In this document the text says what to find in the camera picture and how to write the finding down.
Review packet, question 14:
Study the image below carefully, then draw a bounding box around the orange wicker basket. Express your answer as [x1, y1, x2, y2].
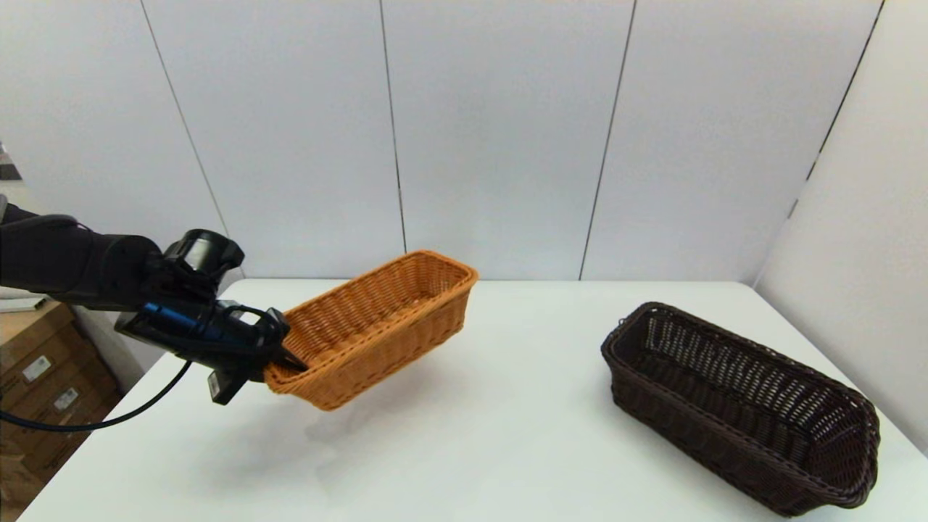
[262, 249, 479, 412]

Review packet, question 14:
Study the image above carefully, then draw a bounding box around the dark brown wicker basket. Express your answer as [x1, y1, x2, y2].
[600, 302, 881, 517]

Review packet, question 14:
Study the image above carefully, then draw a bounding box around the cardboard box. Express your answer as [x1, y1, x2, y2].
[0, 335, 120, 454]
[0, 301, 79, 378]
[0, 406, 109, 508]

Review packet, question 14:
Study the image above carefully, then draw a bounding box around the flat white board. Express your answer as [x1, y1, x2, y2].
[0, 293, 49, 313]

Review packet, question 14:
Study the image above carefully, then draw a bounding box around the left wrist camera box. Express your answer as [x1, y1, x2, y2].
[207, 368, 249, 406]

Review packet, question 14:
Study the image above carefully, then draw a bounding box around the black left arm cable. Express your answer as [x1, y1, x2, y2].
[0, 360, 194, 434]

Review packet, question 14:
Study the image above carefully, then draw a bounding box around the grey wall fixture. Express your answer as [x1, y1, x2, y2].
[0, 139, 25, 182]

